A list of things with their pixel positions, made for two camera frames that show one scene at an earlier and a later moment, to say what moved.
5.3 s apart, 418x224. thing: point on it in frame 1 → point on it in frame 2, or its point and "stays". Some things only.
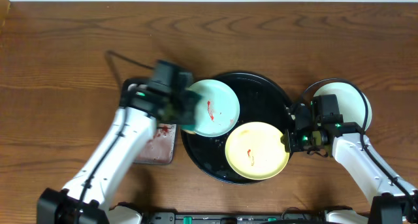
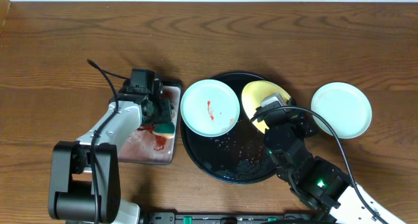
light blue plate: x=216 y=112 stays
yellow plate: x=256 y=151 → x=254 y=93
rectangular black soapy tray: x=159 y=149 stays
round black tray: x=261 y=99 stays
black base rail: x=307 y=217 stays
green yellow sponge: x=170 y=110 → x=166 y=130
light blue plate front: x=351 y=103 stays
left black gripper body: x=188 y=106 → x=164 y=110
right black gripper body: x=301 y=139 → x=300 y=121
